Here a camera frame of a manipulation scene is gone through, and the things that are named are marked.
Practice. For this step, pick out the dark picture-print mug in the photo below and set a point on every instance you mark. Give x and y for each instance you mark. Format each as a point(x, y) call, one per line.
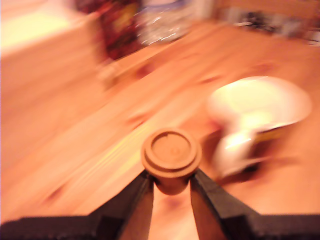
point(257, 105)

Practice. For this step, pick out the brown coffee capsule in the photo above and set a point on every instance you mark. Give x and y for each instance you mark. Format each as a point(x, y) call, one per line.
point(171, 152)

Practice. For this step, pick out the floral tissue box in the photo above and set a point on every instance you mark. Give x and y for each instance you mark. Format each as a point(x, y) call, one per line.
point(117, 27)

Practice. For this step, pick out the large clear water bottle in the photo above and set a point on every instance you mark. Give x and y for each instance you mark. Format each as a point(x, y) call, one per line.
point(165, 22)

